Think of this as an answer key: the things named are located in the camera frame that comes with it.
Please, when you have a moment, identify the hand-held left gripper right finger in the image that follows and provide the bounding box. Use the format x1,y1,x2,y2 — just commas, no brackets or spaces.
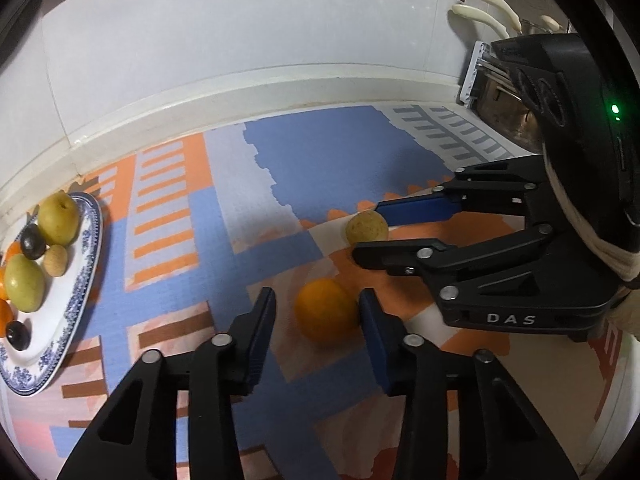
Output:
358,288,583,480

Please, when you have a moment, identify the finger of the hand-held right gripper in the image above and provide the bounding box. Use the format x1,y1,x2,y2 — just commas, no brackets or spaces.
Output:
374,156,549,228
351,224,557,303

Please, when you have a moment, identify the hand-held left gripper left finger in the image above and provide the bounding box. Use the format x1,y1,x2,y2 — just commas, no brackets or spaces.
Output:
56,287,277,480

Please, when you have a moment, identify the small yellow-brown fruit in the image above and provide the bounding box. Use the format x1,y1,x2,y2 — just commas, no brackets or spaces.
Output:
44,244,68,277
345,211,389,247

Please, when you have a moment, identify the large orange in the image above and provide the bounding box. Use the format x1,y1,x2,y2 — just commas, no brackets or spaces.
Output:
294,279,362,345

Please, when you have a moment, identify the blue and white plate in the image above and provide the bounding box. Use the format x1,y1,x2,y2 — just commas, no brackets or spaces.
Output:
0,191,104,397

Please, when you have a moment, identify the large yellow pear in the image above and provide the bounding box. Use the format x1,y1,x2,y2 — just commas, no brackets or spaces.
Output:
38,193,81,247

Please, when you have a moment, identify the dark purple fruit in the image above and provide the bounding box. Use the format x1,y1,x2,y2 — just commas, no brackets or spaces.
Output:
6,321,30,352
20,225,46,261

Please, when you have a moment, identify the white plastic rack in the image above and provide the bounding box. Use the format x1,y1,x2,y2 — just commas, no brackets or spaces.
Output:
459,40,493,107

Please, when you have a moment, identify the patterned orange and blue mat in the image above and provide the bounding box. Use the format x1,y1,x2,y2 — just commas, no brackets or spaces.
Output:
0,104,626,480

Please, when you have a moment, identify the white cord wrap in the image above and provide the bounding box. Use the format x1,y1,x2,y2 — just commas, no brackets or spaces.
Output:
542,152,640,281

